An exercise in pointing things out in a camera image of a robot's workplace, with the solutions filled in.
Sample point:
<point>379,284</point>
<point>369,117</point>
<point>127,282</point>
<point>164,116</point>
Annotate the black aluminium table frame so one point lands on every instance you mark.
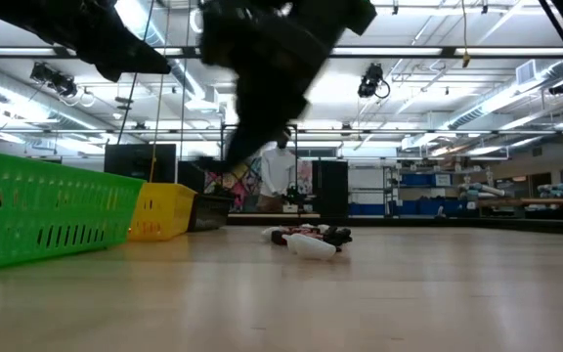
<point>457,224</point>

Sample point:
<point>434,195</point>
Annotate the green plastic basket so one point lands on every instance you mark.
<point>42,215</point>

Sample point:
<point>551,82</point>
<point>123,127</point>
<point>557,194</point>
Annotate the blue storage bin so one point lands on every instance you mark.
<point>408,207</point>
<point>425,179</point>

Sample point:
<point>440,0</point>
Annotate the black figurine decoration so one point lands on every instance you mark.
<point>337,236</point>
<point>281,238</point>

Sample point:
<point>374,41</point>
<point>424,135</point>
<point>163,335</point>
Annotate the person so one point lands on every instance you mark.
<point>277,171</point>

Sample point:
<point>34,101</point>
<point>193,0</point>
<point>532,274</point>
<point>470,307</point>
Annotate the wooden workbench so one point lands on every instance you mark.
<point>521,201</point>

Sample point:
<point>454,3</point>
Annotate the small black tripod device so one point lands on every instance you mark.
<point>292,197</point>

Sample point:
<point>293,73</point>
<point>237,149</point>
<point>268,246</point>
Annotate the black ceiling spotlight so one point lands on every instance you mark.
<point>54,80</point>

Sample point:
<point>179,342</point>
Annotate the colourful patchwork panel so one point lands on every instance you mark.
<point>240,190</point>

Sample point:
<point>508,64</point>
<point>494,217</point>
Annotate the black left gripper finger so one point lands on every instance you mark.
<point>137,61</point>

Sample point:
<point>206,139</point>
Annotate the black overhead camera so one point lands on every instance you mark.
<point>370,78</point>

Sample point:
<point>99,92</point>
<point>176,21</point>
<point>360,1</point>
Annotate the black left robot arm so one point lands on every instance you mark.
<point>27,17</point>

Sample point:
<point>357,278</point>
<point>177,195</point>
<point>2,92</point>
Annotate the black tall cabinet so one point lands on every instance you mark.
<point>330,188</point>

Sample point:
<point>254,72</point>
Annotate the black plastic basket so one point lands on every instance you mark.
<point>210,212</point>

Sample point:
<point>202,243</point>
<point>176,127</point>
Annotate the yellow plastic basket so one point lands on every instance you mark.
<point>161,212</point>

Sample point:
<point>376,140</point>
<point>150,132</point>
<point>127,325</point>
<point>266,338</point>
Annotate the black monitor panel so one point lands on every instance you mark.
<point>140,163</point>

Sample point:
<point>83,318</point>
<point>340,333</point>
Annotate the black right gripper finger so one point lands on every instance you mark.
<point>247,146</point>

